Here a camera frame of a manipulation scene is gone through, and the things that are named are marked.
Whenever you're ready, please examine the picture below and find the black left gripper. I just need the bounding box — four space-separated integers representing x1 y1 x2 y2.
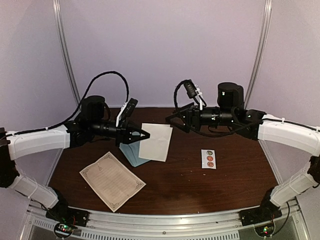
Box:
90 119 150 148

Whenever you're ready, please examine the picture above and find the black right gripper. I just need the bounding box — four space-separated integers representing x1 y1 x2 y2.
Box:
164 102 235 134

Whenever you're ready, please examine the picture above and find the beige ornate letter paper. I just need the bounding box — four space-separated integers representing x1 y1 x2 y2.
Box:
138 123 173 162

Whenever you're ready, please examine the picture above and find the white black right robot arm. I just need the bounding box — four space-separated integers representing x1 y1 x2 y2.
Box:
165 79 320 221

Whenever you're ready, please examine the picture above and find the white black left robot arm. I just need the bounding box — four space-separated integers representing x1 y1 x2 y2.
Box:
0 95 150 222

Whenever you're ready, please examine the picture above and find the light blue envelope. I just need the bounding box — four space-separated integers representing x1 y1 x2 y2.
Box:
119 141 150 167

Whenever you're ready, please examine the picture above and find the sticker sheet with three seals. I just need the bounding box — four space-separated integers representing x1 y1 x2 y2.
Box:
201 149 217 169

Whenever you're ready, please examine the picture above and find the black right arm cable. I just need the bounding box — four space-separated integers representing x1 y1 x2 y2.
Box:
173 79 263 137

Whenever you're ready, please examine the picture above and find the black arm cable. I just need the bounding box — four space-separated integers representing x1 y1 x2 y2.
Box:
14 71 131 137
173 79 263 137

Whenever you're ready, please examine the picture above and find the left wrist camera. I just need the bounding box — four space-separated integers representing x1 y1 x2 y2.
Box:
115 98 138 127

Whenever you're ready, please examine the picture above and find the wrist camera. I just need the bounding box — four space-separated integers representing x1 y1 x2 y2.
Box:
183 79 203 110
115 98 138 127

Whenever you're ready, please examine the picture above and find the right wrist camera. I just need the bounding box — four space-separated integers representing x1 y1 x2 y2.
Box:
183 79 203 110

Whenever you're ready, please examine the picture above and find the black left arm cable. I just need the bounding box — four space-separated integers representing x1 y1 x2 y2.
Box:
14 71 131 137

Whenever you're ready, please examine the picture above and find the front aluminium rail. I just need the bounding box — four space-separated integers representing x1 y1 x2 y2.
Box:
24 194 308 240

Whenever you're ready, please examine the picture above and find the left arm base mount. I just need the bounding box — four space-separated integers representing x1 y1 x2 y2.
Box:
45 207 89 240

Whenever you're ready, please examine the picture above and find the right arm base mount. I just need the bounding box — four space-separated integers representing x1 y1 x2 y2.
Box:
239 206 282 238

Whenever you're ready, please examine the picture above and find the right aluminium frame post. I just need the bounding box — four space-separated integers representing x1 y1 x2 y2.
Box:
244 0 273 108

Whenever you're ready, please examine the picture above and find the aluminium frame post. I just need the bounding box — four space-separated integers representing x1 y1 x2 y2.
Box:
244 0 273 108
52 0 81 104

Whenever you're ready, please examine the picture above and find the left aluminium frame post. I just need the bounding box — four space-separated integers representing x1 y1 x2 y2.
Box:
52 0 81 104

